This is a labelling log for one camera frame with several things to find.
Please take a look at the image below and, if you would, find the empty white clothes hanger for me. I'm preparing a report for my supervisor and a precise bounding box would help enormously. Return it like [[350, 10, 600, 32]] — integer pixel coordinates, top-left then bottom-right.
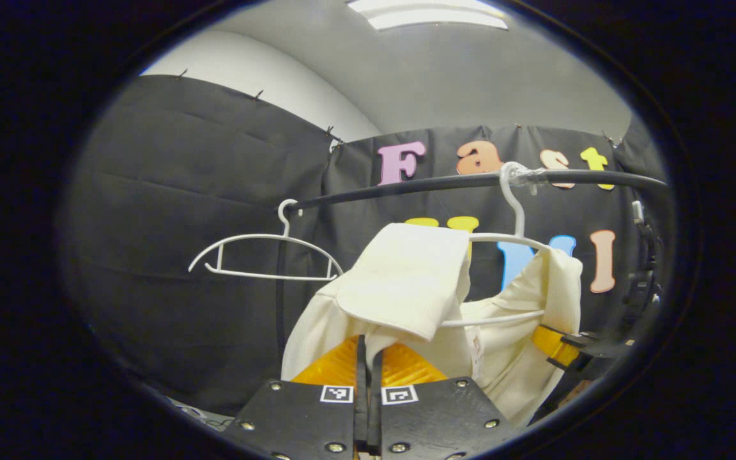
[[188, 199, 344, 282]]

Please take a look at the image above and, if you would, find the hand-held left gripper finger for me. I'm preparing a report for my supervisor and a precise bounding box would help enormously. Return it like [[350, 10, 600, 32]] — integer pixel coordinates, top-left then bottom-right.
[[368, 342, 522, 460], [222, 333, 369, 460]]

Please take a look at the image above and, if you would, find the ceiling light panel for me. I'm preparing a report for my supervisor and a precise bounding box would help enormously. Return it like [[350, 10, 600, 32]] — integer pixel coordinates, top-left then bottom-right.
[[346, 0, 509, 31]]

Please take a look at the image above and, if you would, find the black clothes rack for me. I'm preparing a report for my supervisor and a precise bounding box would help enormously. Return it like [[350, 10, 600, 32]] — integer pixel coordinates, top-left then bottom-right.
[[275, 169, 669, 362]]

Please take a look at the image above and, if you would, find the black backdrop cloth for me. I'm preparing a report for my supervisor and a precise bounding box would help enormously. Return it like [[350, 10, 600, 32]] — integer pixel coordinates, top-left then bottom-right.
[[55, 75, 672, 416]]

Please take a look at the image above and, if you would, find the white hanger with taped hook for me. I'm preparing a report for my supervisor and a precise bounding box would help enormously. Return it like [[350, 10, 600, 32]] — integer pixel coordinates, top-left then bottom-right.
[[438, 162, 554, 328]]

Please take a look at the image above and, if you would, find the cream collared shirt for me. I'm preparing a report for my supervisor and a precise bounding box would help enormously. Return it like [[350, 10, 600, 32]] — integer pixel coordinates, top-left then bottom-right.
[[280, 222, 584, 427]]

